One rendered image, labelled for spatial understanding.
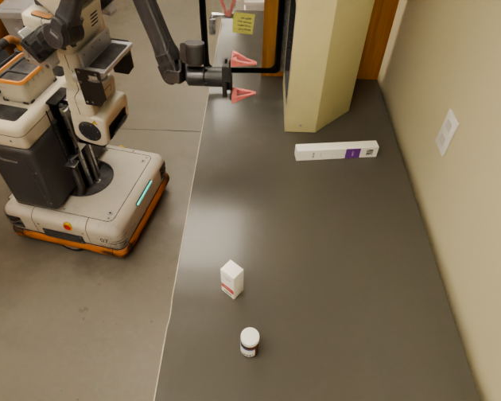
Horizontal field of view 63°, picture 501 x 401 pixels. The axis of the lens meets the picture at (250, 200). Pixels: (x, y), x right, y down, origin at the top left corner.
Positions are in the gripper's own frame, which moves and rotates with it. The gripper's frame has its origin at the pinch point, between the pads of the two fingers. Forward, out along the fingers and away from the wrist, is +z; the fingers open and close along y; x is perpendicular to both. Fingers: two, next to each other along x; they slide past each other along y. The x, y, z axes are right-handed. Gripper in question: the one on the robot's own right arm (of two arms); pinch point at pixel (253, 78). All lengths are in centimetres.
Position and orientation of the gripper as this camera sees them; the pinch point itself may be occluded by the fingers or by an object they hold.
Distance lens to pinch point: 128.8
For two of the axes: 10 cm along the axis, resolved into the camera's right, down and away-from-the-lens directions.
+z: 10.0, 0.4, -0.2
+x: 0.4, -6.9, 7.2
